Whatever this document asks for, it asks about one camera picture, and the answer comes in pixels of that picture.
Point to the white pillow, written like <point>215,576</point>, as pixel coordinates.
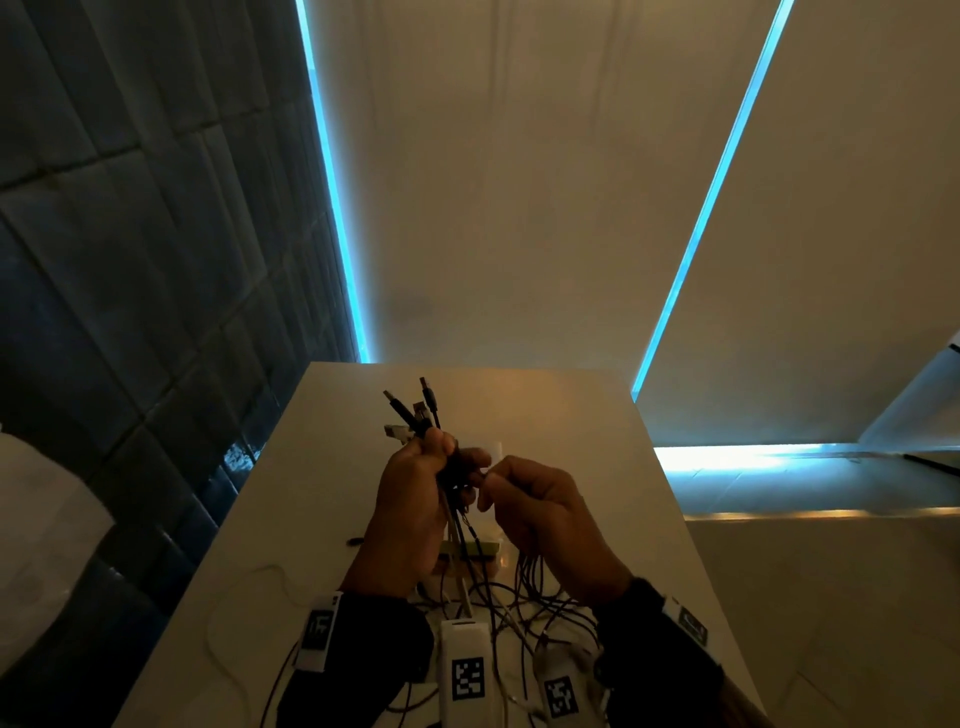
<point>45,540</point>

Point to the window sill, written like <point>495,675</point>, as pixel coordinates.
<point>780,480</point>

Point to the person's left hand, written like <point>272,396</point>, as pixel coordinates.
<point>405,517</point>

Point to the black tripod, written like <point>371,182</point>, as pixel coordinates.
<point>934,463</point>

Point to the white table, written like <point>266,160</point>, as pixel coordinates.
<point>570,412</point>

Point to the person's right hand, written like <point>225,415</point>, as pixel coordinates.
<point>555,525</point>

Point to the white plastic pouch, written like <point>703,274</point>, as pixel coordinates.
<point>484,550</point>

